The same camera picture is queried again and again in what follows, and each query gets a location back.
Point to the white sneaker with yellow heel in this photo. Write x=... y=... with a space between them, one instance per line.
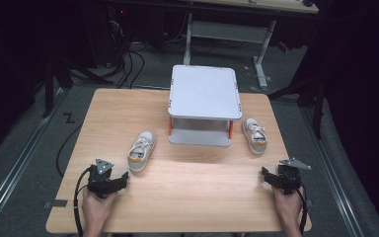
x=140 y=151
x=255 y=136

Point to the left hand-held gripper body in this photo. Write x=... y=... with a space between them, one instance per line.
x=99 y=179

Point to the grey tape strip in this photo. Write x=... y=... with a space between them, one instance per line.
x=56 y=203

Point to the person's right hand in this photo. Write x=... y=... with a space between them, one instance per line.
x=288 y=205

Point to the white-framed wooden desk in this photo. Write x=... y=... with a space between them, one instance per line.
x=230 y=31

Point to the white two-tier shoe rack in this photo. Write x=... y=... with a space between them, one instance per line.
x=204 y=92

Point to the person's left hand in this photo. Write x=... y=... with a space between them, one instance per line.
x=97 y=209

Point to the black metal stand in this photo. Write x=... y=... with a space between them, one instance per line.
x=316 y=95
x=49 y=89

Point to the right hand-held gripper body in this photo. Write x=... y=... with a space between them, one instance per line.
x=289 y=177

